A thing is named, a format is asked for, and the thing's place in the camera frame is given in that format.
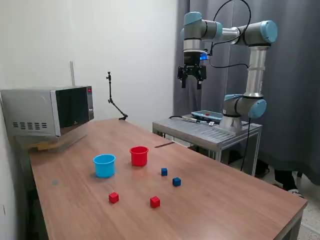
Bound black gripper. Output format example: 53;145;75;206
177;51;207;90

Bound blue teach pendant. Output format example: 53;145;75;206
190;110;224;123

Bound grey metal robot stand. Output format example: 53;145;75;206
152;115;263;177

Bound grey curtain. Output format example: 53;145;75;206
173;0;320;190

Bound blue plastic cup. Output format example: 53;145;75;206
92;153;117;179

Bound red cube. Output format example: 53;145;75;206
149;196;161;209
108;191;120;204

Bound person's foot in sandal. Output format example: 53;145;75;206
274;169;306;199

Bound silver microwave oven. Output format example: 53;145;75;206
0;85;95;138

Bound wooden blocks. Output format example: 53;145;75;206
26;141;51;152

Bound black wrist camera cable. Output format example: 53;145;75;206
205;0;252;69

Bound black pendant cable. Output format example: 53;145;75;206
168;114;211;124

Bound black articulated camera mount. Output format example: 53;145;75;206
105;71;129;121

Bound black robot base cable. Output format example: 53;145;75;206
239;116;252;173

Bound white wall pipe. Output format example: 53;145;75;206
69;60;76;87

